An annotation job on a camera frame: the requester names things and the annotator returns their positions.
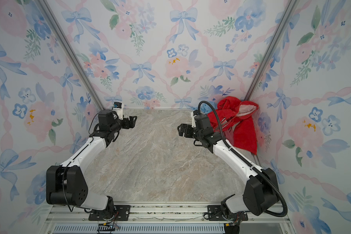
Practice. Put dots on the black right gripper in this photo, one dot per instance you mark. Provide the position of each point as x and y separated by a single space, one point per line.
188 128

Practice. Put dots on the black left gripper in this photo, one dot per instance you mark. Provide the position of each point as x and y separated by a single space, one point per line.
131 124

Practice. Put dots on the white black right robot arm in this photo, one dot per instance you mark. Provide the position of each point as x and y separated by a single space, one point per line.
173 161

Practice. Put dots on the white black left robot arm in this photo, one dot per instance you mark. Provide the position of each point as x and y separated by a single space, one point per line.
66 184

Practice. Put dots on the light blue cloth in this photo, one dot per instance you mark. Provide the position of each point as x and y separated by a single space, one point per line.
207 108

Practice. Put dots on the red hooded garment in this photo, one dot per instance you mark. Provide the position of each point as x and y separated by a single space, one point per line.
236 119

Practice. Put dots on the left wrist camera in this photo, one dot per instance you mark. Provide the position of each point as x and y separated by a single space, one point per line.
118 108

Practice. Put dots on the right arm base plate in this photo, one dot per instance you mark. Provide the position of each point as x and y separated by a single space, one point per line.
226 213

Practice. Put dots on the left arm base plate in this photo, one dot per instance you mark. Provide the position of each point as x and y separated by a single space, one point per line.
117 213

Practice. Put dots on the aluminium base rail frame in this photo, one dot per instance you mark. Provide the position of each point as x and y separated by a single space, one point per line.
165 218

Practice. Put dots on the aluminium corner post left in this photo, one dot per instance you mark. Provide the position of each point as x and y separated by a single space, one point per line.
65 44

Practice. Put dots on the aluminium corner post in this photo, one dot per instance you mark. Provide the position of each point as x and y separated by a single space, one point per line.
65 44
272 46

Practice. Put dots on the aluminium corner post right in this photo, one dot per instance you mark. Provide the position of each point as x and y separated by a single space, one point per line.
272 46

